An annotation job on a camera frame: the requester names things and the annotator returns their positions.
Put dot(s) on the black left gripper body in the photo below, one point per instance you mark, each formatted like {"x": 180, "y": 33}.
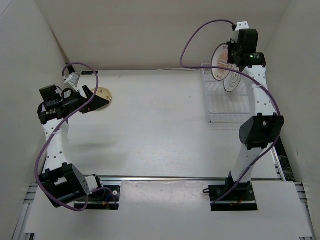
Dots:
{"x": 73, "y": 103}

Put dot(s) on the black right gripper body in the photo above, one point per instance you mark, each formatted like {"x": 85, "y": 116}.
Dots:
{"x": 233, "y": 50}

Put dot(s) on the small cream printed plate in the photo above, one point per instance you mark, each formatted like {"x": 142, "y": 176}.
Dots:
{"x": 101, "y": 92}

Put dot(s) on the cream plate with orange pattern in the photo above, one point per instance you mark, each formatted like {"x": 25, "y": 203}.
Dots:
{"x": 220, "y": 59}

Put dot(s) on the cream plate with dark print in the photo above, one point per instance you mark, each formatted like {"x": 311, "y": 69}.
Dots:
{"x": 108, "y": 97}

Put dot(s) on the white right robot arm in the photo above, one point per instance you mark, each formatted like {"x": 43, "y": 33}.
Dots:
{"x": 261, "y": 131}

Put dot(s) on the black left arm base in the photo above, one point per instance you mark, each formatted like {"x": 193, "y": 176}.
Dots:
{"x": 104, "y": 199}

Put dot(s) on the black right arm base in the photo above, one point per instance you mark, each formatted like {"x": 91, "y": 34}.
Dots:
{"x": 227, "y": 198}

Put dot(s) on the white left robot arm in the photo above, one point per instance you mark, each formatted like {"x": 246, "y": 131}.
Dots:
{"x": 60, "y": 178}

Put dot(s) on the black label sticker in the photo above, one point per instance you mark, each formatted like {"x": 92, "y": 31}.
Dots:
{"x": 89, "y": 72}

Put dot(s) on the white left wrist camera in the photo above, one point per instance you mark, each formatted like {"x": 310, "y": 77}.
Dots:
{"x": 72, "y": 81}

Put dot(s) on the white wire dish rack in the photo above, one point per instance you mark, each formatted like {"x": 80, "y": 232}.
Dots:
{"x": 223, "y": 107}

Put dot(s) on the aluminium frame rail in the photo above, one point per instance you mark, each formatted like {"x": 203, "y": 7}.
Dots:
{"x": 158, "y": 178}

